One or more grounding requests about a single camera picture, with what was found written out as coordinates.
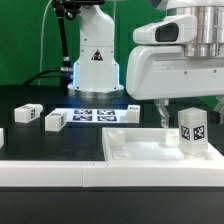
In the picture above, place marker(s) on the white block left edge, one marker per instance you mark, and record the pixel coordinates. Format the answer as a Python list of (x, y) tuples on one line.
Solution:
[(1, 137)]

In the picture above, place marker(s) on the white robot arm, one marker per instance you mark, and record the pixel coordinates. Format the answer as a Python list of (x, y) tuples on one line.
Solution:
[(96, 73)]

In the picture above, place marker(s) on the white obstacle fence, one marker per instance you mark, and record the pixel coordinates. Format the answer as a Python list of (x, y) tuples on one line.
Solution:
[(111, 174)]

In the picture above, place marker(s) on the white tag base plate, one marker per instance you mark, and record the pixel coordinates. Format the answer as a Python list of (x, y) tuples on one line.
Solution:
[(93, 115)]

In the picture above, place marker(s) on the white square tabletop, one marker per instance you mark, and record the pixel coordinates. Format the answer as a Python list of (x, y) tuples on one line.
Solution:
[(149, 144)]

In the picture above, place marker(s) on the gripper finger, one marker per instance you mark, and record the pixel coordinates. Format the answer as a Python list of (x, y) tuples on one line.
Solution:
[(161, 105), (220, 107)]

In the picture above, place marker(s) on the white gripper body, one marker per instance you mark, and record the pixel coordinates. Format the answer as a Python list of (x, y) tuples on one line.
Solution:
[(177, 57)]

